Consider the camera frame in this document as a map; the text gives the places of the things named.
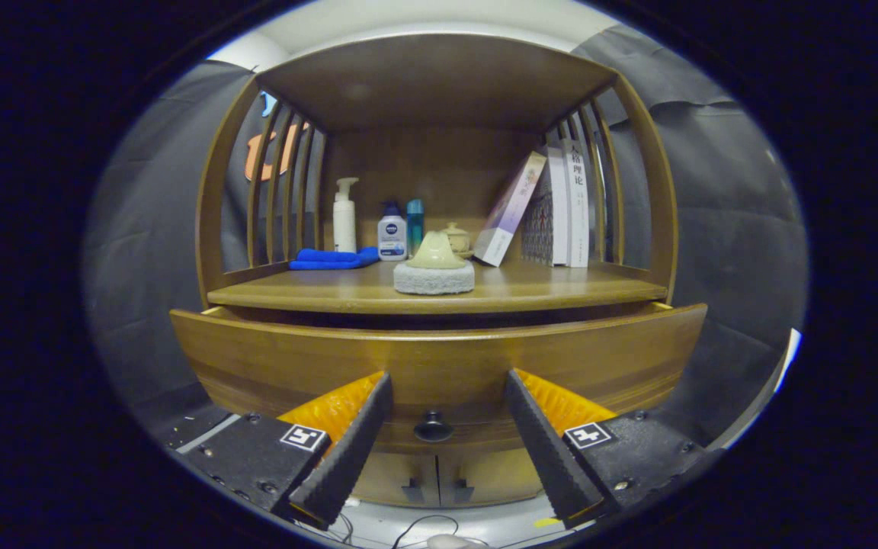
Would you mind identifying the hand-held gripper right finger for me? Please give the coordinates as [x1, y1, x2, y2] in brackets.
[505, 369, 722, 529]

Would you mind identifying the white spine book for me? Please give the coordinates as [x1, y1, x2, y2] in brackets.
[561, 139, 591, 268]

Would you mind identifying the purple and white book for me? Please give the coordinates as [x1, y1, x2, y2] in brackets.
[473, 151, 547, 268]

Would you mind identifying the wooden countertop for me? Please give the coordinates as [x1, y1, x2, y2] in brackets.
[207, 259, 668, 315]

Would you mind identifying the white bottle with blue cap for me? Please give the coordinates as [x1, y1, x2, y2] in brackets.
[377, 201, 408, 262]

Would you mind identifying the black floor cable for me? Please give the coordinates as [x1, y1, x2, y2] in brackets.
[389, 515, 463, 546]

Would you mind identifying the white pump bottle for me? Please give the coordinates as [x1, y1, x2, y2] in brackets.
[332, 177, 359, 253]

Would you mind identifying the beige lidded tea cup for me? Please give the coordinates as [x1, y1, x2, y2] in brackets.
[441, 222, 475, 258]

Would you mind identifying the patterned cover book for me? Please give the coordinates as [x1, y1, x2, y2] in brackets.
[521, 149, 569, 266]

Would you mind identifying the blue folded cloth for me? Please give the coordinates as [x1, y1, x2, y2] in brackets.
[289, 246, 381, 271]

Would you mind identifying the cream handled scrub brush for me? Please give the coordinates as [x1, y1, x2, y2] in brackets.
[393, 231, 476, 296]

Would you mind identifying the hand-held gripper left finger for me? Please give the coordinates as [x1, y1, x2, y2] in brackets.
[180, 371, 394, 529]

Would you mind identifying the wooden drawer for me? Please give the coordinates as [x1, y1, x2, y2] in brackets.
[170, 303, 708, 451]

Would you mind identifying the slim teal bottle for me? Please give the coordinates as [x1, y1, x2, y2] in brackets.
[406, 199, 425, 256]

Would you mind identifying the wooden cabinet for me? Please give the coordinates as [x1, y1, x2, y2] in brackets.
[195, 33, 680, 508]

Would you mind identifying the wooden cabinet door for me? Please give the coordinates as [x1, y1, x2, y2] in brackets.
[351, 454, 440, 506]
[437, 450, 550, 506]

